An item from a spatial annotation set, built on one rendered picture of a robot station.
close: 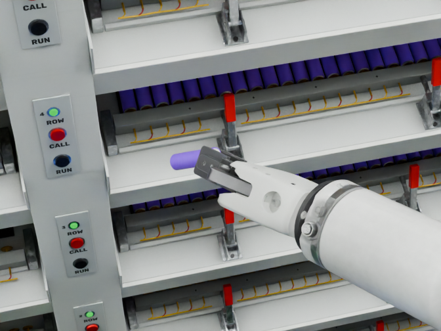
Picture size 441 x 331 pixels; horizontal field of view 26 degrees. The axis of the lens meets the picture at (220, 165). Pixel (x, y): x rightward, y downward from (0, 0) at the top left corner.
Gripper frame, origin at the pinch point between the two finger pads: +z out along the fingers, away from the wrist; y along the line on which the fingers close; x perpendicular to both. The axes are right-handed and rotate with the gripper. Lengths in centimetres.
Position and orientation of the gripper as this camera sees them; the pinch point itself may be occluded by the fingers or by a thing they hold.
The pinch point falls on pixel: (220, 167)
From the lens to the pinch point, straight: 101.4
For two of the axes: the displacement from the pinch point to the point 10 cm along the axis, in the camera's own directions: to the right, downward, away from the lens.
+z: -6.5, -3.2, 6.9
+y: 6.8, 1.5, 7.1
